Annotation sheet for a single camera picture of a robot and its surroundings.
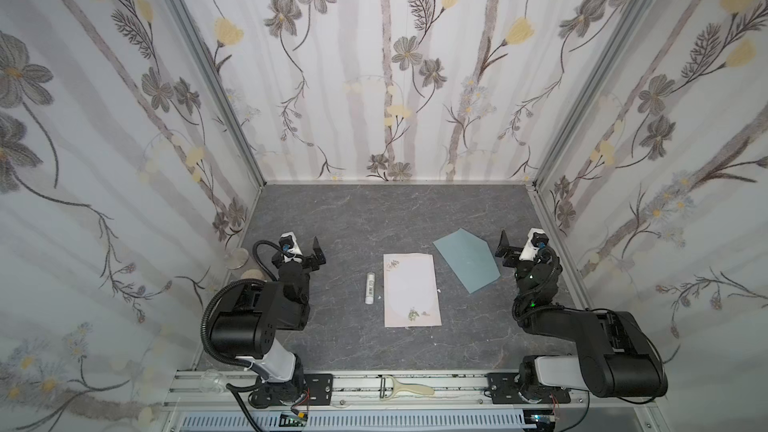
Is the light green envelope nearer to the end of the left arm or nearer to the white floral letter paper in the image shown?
the white floral letter paper

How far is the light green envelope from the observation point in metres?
0.96

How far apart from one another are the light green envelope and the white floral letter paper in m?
0.07

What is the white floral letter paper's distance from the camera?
0.88 m
